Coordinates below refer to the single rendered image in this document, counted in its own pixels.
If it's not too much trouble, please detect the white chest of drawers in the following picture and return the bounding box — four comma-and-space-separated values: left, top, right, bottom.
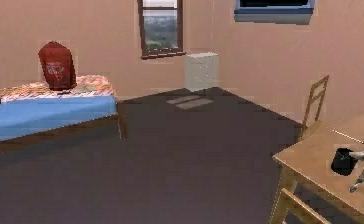
184, 51, 220, 92

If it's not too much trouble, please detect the brown framed window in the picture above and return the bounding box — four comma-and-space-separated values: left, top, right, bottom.
137, 0, 186, 60

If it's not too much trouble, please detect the blue bed with patterned cover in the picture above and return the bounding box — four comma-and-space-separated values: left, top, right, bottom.
0, 74, 128, 155

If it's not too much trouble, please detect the wooden chair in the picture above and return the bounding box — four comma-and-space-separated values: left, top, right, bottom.
297, 74, 330, 140

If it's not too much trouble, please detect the blue framed picture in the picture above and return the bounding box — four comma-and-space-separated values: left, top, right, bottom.
233, 0, 316, 25

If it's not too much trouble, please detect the wooden table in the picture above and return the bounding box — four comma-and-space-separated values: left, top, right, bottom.
268, 109, 364, 224

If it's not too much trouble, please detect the thin pale pencil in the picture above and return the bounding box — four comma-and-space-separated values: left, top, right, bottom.
331, 129, 364, 146

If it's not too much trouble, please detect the black cup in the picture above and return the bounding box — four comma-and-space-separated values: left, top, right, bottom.
330, 147, 359, 177

